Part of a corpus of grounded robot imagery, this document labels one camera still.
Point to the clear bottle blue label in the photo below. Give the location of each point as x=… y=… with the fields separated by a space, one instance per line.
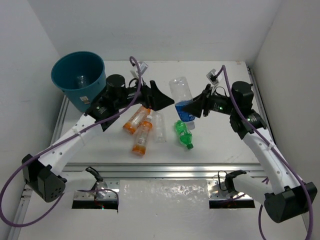
x=182 y=96

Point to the teal plastic bin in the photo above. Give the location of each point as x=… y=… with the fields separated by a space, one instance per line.
x=64 y=75

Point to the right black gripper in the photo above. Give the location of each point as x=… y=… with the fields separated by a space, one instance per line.
x=196 y=105

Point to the clear crushed bottle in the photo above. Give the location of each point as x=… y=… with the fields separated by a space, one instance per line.
x=159 y=127

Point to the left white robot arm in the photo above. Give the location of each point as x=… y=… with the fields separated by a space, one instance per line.
x=45 y=174

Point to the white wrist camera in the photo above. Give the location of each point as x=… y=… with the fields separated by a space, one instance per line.
x=214 y=78
x=140 y=70

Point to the aluminium rail frame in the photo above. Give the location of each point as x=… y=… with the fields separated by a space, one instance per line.
x=217 y=150

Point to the green plastic bottle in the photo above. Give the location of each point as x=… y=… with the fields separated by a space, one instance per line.
x=184 y=135

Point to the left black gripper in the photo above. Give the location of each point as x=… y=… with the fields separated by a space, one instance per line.
x=147 y=96

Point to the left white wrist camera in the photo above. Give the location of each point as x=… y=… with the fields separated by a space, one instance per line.
x=140 y=70

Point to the white front cover panel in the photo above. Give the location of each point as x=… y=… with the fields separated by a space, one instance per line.
x=160 y=210

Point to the orange juice bottle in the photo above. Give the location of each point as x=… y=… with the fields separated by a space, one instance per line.
x=136 y=120
x=141 y=140

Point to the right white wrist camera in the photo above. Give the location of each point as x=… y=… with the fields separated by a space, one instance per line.
x=214 y=78

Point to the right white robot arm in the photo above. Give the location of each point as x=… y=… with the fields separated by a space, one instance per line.
x=284 y=197

